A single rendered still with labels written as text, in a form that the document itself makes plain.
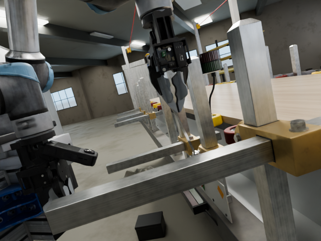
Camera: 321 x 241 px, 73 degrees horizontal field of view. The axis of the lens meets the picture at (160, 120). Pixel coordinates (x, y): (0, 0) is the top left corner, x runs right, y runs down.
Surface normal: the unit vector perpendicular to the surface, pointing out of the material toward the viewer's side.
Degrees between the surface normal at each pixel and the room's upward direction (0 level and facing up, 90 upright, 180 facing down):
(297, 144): 90
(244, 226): 0
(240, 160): 90
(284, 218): 90
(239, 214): 0
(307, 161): 90
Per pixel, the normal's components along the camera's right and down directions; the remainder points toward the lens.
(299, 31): -0.33, 0.23
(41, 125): 0.76, -0.09
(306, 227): -0.25, -0.96
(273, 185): 0.18, 0.11
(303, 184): -0.95, 0.27
